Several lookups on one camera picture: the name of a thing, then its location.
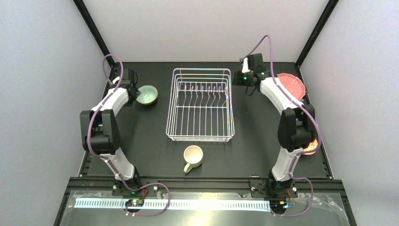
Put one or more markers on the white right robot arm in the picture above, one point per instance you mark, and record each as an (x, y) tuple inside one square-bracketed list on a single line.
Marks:
[(296, 129)]

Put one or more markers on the black left frame post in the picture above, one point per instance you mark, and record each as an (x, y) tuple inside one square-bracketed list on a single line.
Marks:
[(82, 8)]

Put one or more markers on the pink polka dot plate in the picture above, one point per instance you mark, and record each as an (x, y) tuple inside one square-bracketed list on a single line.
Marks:
[(292, 84)]

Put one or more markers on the white LED light strip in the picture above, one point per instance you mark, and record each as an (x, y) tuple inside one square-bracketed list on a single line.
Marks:
[(174, 204)]

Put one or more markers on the orange floral bowl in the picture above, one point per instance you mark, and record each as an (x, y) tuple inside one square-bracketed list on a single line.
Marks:
[(311, 149)]

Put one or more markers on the black right frame post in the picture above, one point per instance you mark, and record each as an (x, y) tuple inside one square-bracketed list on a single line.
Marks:
[(321, 22)]

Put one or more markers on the white wire dish rack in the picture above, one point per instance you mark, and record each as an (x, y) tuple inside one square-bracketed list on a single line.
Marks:
[(200, 105)]

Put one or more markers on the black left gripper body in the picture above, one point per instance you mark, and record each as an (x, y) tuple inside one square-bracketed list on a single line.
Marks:
[(134, 93)]

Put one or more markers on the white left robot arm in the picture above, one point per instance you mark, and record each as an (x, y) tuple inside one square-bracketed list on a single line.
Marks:
[(100, 133)]

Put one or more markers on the green celadon bowl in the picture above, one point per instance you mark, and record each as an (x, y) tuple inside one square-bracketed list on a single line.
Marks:
[(148, 95)]

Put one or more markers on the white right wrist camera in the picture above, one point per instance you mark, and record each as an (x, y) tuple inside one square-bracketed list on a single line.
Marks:
[(245, 67)]

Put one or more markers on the cream mug green handle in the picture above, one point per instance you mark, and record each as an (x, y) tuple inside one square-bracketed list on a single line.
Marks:
[(193, 156)]

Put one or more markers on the dark striped plate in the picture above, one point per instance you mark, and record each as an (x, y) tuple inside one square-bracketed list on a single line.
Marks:
[(305, 92)]

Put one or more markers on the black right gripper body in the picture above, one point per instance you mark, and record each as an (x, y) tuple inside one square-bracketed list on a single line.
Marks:
[(238, 79)]

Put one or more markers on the black frame post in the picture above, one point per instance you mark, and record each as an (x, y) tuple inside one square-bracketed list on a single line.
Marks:
[(82, 8), (321, 22)]

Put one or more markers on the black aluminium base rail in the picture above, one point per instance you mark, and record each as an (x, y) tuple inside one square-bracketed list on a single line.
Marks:
[(202, 184)]

